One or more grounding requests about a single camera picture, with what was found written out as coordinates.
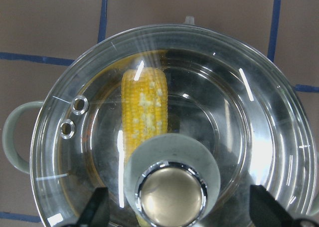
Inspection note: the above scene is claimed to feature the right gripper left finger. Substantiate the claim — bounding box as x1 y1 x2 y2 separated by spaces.
75 187 110 227

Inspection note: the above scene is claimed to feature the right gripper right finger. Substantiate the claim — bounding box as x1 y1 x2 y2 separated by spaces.
249 185 293 227

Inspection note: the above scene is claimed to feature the glass pot lid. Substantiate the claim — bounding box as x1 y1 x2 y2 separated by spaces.
29 23 319 227

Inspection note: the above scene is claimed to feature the yellow corn cob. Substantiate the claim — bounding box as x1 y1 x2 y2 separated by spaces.
121 67 168 164

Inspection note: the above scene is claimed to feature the pale green steel pot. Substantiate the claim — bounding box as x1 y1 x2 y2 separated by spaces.
1 15 319 227

